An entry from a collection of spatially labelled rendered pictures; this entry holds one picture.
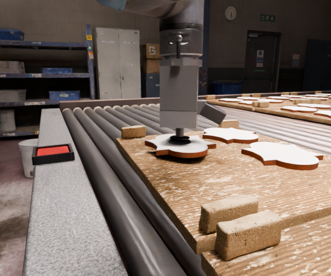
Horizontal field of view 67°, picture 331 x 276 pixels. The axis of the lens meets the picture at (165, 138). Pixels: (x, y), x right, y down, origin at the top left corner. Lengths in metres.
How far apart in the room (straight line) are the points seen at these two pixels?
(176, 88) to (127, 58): 4.60
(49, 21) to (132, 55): 1.63
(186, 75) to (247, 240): 0.28
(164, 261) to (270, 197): 0.16
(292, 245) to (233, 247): 0.06
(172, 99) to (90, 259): 0.27
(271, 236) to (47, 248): 0.21
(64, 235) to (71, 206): 0.06
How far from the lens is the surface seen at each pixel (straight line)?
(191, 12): 0.44
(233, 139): 0.58
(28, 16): 5.58
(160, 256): 0.26
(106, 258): 0.27
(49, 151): 0.57
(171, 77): 0.43
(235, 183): 0.37
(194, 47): 0.44
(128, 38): 5.06
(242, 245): 0.23
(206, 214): 0.24
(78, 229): 0.31
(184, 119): 0.43
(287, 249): 0.26
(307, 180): 0.42
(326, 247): 0.28
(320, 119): 1.03
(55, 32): 5.51
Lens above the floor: 1.08
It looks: 14 degrees down
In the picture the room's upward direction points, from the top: straight up
